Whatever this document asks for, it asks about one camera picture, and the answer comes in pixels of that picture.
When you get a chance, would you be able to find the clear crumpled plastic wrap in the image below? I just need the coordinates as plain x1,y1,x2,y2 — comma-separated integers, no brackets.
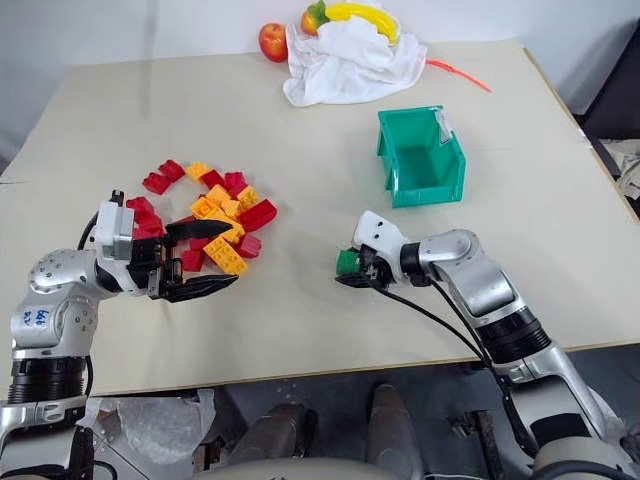
77,388,217,469

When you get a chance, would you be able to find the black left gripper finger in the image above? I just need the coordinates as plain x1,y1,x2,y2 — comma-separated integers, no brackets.
159,274,241,304
164,219,235,247

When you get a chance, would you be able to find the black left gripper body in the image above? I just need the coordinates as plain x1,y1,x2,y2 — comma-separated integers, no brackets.
126,238,185,301

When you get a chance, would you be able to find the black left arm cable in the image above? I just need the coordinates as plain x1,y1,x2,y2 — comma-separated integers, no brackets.
76,210,102,251

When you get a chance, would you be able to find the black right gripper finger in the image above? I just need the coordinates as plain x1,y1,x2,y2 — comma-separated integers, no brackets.
334,272,375,289

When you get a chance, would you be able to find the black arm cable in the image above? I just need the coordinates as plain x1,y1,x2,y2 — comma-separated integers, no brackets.
76,210,102,251
370,279,539,459

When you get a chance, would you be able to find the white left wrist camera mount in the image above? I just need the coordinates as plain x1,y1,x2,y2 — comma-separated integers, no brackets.
93,199,137,262

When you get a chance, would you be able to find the long yellow toy block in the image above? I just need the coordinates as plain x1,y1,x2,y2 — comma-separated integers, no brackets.
201,235,250,277

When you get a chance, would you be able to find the long red toy block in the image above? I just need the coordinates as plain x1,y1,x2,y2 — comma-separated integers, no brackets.
238,198,279,233

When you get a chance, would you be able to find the dark rounded shape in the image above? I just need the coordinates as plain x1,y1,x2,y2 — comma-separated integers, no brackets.
227,402,320,469
365,383,417,469

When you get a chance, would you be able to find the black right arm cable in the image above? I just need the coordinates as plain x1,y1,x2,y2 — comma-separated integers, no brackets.
370,279,539,459

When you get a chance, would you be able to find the black chair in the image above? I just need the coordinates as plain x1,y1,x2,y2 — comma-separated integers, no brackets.
581,23,640,147

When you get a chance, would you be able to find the yellow toy banana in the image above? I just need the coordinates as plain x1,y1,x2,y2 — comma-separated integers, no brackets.
323,1,403,46

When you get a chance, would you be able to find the white crumpled cloth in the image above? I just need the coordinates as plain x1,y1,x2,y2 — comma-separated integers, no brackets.
282,14,429,108

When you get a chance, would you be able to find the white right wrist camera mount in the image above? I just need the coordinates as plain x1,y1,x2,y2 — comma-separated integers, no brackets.
352,210,417,262

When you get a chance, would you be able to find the crumpled grey paper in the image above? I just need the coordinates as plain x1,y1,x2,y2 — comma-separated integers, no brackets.
598,138,640,202

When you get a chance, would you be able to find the dark metal bracket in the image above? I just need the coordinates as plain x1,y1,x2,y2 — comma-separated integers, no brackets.
448,409,497,474

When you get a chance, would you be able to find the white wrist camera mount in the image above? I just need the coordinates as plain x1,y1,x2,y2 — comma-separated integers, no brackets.
352,210,417,262
93,199,137,262

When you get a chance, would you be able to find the teal plastic bin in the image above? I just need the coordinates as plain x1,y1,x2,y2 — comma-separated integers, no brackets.
376,104,468,210

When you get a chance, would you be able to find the red toy apple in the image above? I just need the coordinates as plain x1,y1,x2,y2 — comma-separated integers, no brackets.
257,22,290,64

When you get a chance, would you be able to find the green toy block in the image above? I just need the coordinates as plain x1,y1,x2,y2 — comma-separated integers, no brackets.
334,247,363,277

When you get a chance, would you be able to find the orange toy peach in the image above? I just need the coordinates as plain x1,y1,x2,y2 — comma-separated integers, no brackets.
300,1,329,37

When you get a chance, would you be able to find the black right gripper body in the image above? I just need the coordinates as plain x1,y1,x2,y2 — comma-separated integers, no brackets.
356,243,402,291

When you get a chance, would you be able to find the orange plastic zip tie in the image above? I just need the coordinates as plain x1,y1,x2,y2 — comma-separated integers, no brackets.
426,57,493,94

